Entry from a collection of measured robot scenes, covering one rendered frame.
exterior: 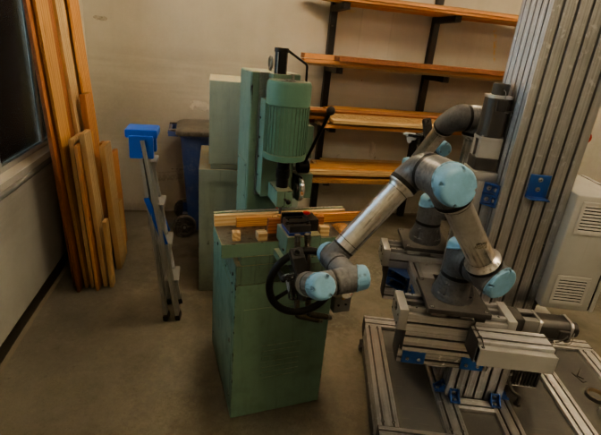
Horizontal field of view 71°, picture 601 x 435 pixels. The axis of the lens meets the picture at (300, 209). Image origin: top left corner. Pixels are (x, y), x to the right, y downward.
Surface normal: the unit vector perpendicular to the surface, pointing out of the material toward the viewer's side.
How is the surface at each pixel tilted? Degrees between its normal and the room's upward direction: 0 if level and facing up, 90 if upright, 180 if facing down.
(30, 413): 1
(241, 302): 90
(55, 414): 1
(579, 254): 90
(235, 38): 90
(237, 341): 90
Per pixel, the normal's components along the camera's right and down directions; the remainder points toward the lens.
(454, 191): 0.25, 0.27
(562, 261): -0.07, 0.36
